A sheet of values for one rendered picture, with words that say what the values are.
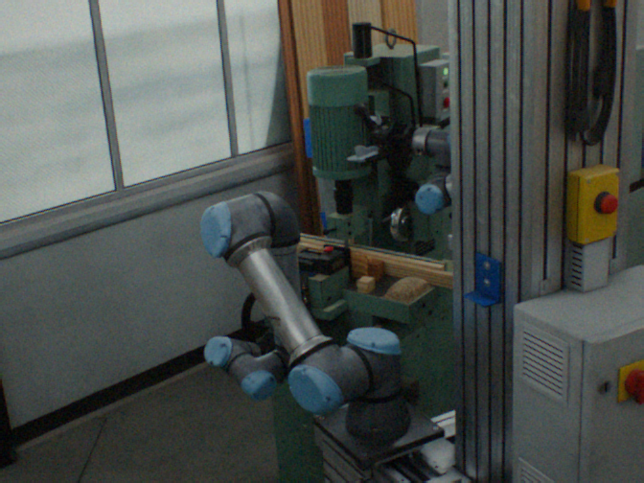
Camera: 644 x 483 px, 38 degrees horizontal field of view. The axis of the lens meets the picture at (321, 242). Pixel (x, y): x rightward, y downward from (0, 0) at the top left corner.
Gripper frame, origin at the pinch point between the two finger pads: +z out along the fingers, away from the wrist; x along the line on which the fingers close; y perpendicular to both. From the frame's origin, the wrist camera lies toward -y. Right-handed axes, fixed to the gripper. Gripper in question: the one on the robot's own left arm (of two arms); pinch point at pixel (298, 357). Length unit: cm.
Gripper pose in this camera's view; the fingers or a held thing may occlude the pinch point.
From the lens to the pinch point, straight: 261.0
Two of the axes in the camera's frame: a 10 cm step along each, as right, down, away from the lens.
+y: -2.5, 9.7, -0.8
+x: 8.0, 1.6, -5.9
